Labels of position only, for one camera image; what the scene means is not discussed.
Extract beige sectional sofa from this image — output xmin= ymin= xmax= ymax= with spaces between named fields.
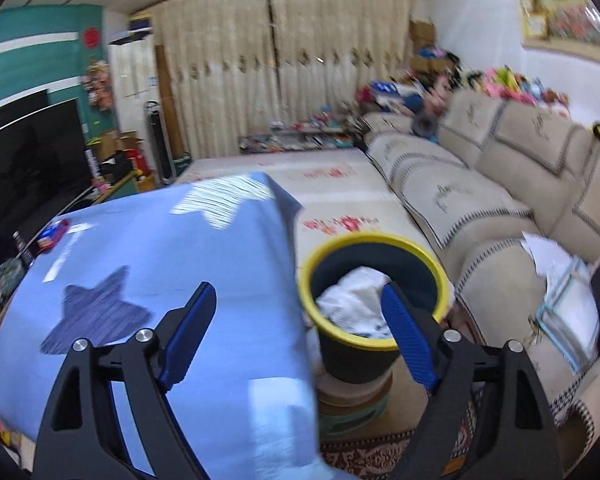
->
xmin=362 ymin=89 xmax=600 ymax=469

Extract artificial flower decoration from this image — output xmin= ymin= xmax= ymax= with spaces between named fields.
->
xmin=81 ymin=60 xmax=114 ymax=112

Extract white standing air conditioner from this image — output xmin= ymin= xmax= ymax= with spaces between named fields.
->
xmin=107 ymin=12 xmax=169 ymax=162

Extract blue star tablecloth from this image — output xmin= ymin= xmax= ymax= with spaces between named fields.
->
xmin=0 ymin=172 xmax=341 ymax=479

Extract blue tissue pack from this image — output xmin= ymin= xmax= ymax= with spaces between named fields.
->
xmin=36 ymin=219 xmax=70 ymax=252

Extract beige embroidered curtains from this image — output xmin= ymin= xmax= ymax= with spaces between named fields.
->
xmin=149 ymin=0 xmax=415 ymax=158

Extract pile of plush toys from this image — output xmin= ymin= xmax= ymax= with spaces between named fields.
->
xmin=354 ymin=47 xmax=570 ymax=117

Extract stacked cardboard boxes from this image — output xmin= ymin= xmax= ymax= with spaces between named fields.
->
xmin=408 ymin=21 xmax=455 ymax=74

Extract floral floor mattress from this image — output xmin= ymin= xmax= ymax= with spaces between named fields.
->
xmin=176 ymin=148 xmax=434 ymax=268

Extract low glass toy shelf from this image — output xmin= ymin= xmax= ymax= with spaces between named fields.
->
xmin=237 ymin=113 xmax=363 ymax=155

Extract clear water bottle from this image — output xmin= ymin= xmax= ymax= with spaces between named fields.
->
xmin=12 ymin=231 xmax=34 ymax=269

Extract glass ashtray bowl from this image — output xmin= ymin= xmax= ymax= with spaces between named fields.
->
xmin=0 ymin=258 xmax=26 ymax=300

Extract white cloth towel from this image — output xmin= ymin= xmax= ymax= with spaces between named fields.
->
xmin=315 ymin=266 xmax=392 ymax=339

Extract papers on sofa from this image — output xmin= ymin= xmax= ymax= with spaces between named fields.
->
xmin=521 ymin=232 xmax=600 ymax=374

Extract yellow rim black trash bin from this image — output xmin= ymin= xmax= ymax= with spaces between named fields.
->
xmin=298 ymin=232 xmax=452 ymax=385

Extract black flat television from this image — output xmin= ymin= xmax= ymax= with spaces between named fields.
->
xmin=0 ymin=100 xmax=92 ymax=265

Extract black tower fan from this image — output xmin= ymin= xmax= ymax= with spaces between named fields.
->
xmin=144 ymin=100 xmax=176 ymax=185

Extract framed flower painting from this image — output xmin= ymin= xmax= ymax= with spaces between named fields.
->
xmin=518 ymin=0 xmax=600 ymax=62

